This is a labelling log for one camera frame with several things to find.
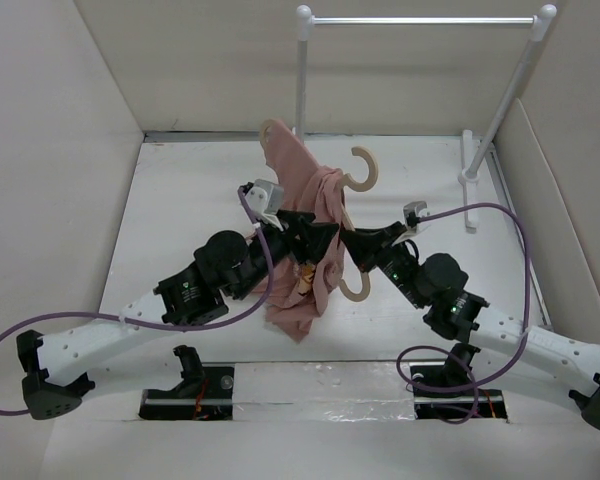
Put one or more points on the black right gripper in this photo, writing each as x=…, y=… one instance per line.
x=363, y=244

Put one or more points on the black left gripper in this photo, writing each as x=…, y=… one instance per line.
x=316, y=235

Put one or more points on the pink t-shirt with pixel print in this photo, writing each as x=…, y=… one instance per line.
x=301, y=293

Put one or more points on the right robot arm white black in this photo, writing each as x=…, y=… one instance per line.
x=491, y=349

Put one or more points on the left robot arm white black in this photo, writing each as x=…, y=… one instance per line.
x=63, y=370

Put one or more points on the white clothes rack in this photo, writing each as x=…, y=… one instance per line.
x=436, y=74

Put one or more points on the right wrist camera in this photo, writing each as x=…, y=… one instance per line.
x=414, y=214

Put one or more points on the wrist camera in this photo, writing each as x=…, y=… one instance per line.
x=414, y=214
x=264, y=199

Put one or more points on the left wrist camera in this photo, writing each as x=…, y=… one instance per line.
x=264, y=199

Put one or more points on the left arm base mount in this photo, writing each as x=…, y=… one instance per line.
x=204, y=393

